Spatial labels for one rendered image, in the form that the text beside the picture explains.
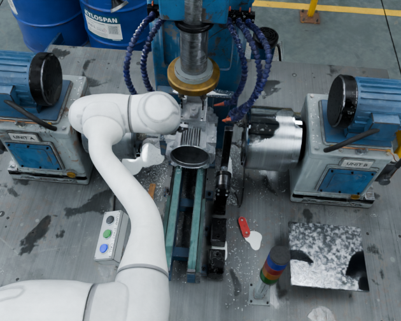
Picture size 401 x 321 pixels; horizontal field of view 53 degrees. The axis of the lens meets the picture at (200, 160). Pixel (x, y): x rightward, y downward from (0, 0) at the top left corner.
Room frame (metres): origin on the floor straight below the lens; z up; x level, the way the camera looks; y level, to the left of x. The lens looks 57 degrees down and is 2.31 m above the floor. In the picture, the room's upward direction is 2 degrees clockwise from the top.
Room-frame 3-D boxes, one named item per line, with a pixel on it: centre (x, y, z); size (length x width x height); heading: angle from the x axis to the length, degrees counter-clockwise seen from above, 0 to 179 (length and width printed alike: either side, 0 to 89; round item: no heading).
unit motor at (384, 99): (0.90, -0.60, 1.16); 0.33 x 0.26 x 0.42; 87
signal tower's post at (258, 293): (0.41, -0.24, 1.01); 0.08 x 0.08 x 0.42; 87
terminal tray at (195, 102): (1.00, 0.04, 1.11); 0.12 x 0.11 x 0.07; 177
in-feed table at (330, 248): (0.53, -0.47, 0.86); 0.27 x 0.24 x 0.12; 87
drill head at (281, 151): (0.95, -0.29, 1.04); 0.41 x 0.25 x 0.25; 87
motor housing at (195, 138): (0.96, 0.04, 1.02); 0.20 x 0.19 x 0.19; 177
